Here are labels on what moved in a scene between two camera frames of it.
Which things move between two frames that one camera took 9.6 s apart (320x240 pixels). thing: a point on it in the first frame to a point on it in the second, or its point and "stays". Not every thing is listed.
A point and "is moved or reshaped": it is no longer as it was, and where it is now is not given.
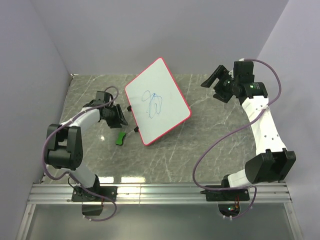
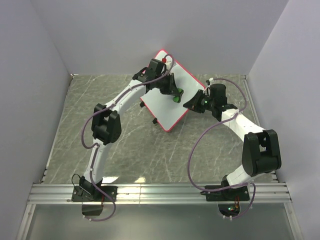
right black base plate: (230, 195) stays
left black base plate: (79, 195) stays
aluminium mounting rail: (259, 194) stays
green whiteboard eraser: (119, 140) to (177, 99)
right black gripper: (221, 73) to (193, 104)
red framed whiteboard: (157, 101) is moved or reshaped
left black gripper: (116, 123) to (172, 81)
